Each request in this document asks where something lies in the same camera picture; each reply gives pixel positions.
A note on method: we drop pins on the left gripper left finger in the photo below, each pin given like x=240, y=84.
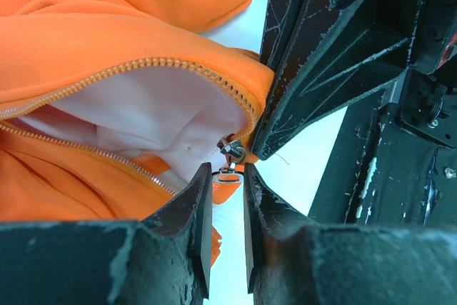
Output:
x=163, y=259

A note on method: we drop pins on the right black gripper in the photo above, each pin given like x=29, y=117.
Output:
x=328, y=54

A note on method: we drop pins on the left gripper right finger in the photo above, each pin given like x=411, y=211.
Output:
x=291, y=259

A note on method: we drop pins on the orange jacket pink lining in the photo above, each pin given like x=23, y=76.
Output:
x=108, y=107

